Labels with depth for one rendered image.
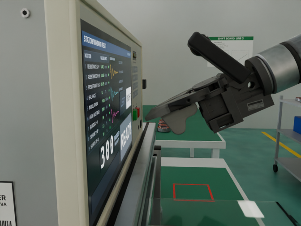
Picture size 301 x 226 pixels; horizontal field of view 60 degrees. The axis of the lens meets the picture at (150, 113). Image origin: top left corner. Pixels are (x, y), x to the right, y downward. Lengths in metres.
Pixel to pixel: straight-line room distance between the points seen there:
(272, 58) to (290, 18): 5.69
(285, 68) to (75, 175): 0.36
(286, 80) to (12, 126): 0.39
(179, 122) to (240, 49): 5.36
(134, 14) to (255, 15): 2.44
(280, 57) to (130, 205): 0.32
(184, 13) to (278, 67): 5.27
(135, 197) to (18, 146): 0.16
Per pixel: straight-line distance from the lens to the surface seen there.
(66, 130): 0.19
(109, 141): 0.28
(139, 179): 0.37
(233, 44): 5.75
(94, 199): 0.23
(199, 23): 5.68
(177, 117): 0.45
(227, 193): 1.18
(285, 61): 0.46
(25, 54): 0.20
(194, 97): 0.42
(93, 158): 0.22
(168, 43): 5.60
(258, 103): 0.47
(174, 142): 1.90
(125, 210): 0.30
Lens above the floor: 1.26
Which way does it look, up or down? 10 degrees down
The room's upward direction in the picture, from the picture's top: straight up
